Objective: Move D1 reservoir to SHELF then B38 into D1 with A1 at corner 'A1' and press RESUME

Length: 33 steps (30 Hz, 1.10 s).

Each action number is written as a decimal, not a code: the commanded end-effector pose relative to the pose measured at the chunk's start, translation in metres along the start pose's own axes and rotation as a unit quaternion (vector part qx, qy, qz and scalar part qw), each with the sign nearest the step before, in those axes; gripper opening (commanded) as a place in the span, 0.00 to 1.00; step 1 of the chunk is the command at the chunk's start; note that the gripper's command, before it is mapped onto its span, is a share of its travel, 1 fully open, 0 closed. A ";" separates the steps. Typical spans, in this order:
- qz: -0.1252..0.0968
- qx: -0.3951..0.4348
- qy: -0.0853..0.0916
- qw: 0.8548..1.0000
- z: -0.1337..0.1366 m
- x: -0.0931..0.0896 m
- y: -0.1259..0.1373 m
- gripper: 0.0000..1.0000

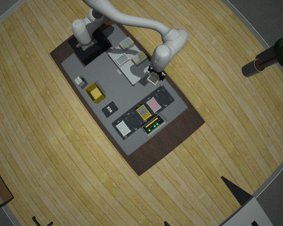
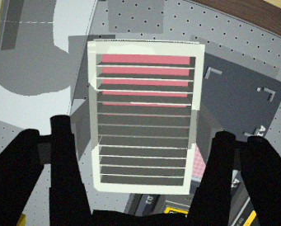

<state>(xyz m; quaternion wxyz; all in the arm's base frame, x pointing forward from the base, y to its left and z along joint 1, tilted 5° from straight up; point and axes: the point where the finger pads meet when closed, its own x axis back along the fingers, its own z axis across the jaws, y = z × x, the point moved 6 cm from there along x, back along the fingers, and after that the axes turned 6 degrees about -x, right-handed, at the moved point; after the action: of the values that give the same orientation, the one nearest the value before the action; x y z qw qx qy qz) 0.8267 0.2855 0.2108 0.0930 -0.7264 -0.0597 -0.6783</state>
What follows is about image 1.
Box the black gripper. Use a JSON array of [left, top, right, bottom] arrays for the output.
[[148, 64, 166, 82]]

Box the white multi-trough reservoir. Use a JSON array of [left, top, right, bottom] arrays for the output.
[[115, 53, 130, 67]]

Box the yellow waste bin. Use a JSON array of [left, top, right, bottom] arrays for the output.
[[85, 83, 106, 104]]

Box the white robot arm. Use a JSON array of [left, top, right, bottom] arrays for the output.
[[71, 0, 188, 72]]

